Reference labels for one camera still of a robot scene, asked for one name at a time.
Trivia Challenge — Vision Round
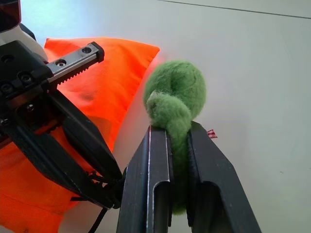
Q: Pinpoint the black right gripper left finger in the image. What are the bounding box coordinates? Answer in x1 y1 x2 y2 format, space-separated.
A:
116 125 174 233

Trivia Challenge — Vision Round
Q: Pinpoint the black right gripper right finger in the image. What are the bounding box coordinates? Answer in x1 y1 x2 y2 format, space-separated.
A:
186 122 262 233

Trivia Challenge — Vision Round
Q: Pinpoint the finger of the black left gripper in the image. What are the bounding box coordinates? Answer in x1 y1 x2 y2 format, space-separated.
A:
52 93 122 182
4 125 115 210

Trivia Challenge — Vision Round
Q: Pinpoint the orange fabric pouch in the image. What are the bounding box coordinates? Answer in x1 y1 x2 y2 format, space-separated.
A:
0 36 161 233

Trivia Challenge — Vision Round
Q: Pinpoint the green felt ring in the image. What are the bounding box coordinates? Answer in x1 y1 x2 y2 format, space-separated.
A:
143 60 207 216

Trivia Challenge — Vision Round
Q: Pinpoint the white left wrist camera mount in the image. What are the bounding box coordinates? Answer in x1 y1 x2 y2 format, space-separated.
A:
0 23 49 64

